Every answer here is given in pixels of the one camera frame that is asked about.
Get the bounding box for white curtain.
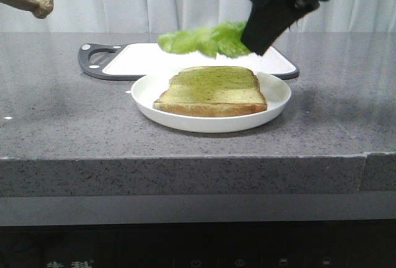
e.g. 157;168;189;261
1;0;395;33

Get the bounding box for white cutting board grey rim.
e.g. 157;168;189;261
77;43;299;80

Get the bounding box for black appliance control panel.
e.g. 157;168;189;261
1;220;395;267

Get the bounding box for green lettuce leaf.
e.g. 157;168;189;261
158;22;251;58

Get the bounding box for white round plate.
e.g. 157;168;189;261
131;69;291;133

